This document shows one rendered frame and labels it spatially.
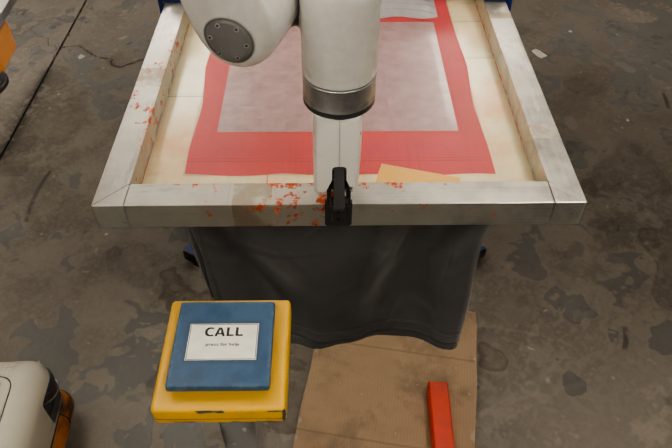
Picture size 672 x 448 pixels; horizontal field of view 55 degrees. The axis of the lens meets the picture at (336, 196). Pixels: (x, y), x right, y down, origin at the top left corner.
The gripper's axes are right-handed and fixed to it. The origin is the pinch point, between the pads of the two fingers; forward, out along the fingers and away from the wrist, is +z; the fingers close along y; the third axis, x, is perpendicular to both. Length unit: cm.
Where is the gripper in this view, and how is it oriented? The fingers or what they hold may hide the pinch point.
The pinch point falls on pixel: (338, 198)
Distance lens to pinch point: 77.2
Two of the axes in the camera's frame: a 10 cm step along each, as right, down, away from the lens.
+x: 10.0, 0.0, 0.1
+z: 0.0, 7.1, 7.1
